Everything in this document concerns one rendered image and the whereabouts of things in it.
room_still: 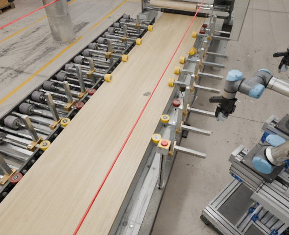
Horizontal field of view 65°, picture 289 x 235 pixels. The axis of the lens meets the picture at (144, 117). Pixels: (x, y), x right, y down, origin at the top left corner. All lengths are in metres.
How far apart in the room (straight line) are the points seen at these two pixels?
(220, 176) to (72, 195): 1.78
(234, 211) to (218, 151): 0.90
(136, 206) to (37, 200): 0.71
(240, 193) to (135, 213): 1.17
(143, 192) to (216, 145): 1.51
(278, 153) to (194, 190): 1.44
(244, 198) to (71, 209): 1.66
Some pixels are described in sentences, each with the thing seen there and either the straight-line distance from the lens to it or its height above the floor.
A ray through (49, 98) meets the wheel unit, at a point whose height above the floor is 1.11.
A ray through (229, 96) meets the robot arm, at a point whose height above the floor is 1.54.
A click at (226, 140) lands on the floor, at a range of 3.23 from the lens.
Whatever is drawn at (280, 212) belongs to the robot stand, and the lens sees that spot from 1.70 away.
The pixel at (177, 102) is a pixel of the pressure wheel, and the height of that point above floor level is 0.90.
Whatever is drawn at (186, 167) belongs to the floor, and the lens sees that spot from 2.83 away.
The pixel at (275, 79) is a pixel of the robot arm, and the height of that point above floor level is 1.64.
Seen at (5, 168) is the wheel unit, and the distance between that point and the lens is 1.96.
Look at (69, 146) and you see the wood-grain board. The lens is 1.91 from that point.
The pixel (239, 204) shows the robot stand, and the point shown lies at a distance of 2.49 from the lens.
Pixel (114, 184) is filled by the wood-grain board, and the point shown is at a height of 0.90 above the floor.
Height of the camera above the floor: 2.31
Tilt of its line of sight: 44 degrees down
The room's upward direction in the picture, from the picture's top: straight up
